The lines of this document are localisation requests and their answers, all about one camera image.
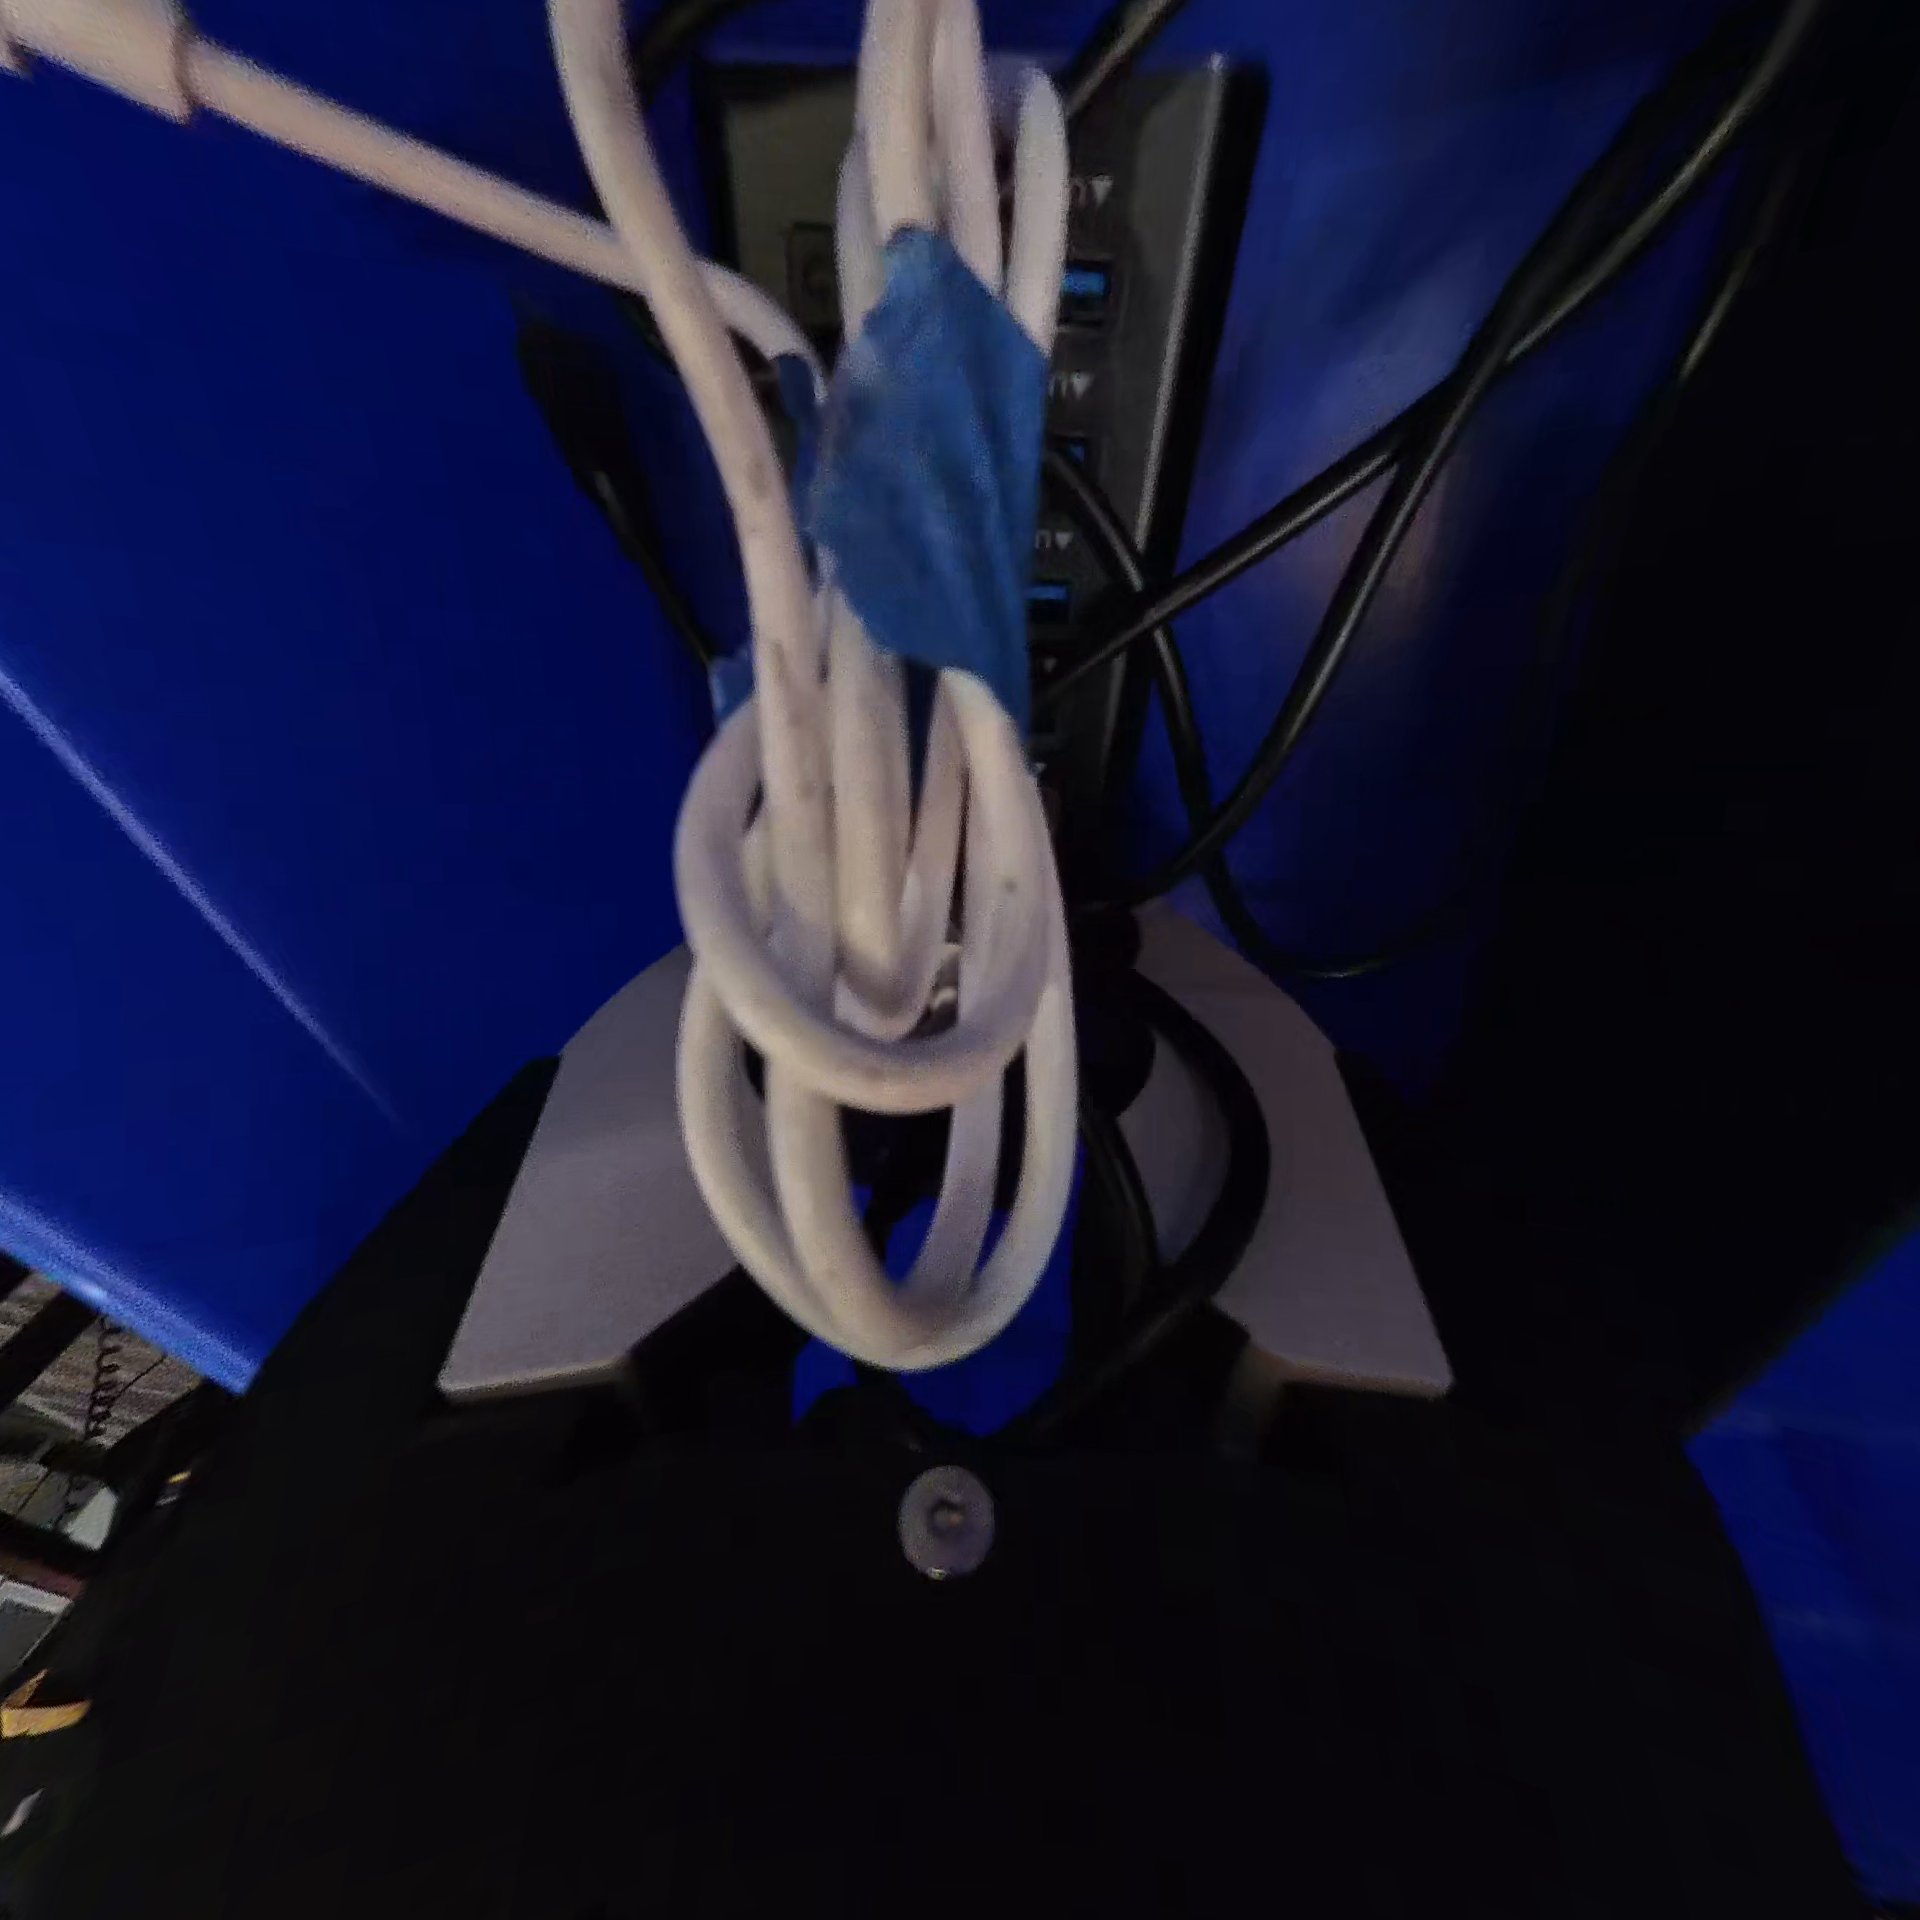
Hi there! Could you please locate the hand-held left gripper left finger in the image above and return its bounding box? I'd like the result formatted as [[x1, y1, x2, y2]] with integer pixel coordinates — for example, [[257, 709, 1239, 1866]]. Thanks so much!
[[437, 944, 753, 1403]]

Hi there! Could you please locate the blue plastic bin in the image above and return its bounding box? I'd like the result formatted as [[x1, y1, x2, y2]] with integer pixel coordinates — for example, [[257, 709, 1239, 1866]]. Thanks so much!
[[0, 0, 1920, 1911]]

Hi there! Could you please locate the white usb cable blue tape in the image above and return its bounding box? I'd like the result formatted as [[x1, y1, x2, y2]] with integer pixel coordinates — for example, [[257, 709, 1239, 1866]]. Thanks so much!
[[0, 0, 1085, 1376]]

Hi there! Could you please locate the black rectangular usb hub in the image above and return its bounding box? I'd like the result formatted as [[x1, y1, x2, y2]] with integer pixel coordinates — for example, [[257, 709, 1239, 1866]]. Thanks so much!
[[697, 56, 1236, 934]]

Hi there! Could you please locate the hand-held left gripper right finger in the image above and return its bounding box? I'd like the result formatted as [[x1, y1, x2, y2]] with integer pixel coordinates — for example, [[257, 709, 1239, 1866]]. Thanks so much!
[[1102, 913, 1456, 1403]]

